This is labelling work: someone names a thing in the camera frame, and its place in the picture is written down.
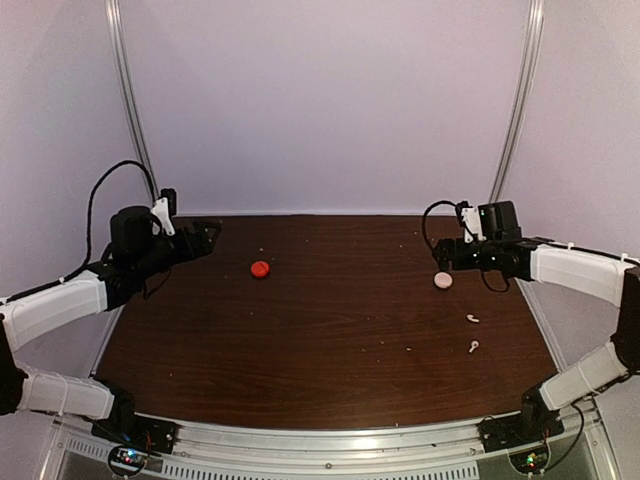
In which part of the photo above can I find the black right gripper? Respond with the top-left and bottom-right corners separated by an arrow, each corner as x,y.
434,237 -> 501,271

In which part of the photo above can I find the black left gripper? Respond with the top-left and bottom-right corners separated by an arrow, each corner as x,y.
133,219 -> 221,280

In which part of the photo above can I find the white oval charging case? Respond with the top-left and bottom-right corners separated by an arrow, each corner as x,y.
433,272 -> 453,290

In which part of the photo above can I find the red round earbud charging case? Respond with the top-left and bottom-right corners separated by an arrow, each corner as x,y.
250,260 -> 271,279

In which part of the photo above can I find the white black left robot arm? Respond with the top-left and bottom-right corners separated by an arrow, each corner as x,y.
1,199 -> 221,444

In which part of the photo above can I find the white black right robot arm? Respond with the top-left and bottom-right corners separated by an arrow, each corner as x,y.
425,201 -> 639,442

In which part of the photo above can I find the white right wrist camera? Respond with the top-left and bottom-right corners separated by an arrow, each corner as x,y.
456,201 -> 484,244

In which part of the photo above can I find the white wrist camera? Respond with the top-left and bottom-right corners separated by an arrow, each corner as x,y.
150,188 -> 177,236
456,201 -> 484,244

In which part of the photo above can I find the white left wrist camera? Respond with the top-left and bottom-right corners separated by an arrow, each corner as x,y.
150,188 -> 177,236

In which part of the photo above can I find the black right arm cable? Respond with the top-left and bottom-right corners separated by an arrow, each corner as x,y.
421,200 -> 511,294

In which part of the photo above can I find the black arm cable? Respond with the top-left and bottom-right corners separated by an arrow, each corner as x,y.
421,200 -> 511,294
0,159 -> 161,304

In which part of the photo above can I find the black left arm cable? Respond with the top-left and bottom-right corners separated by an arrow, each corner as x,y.
0,159 -> 161,304

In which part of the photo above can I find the right aluminium frame post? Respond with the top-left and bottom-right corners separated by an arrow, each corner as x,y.
487,0 -> 546,203

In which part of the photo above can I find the aluminium frame post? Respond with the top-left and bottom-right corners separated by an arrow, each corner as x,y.
487,0 -> 546,203
104,0 -> 160,203

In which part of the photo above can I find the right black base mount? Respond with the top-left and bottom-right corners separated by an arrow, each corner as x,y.
477,383 -> 565,453

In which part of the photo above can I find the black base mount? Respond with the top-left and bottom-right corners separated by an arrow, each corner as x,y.
477,383 -> 565,453
90,381 -> 178,455

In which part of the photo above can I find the aluminium front rail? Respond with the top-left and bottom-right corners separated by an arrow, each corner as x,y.
44,394 -> 621,480

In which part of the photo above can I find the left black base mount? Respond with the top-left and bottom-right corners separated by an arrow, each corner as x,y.
90,381 -> 178,455

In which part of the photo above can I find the left aluminium frame post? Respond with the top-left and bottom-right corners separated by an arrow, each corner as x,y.
104,0 -> 160,203

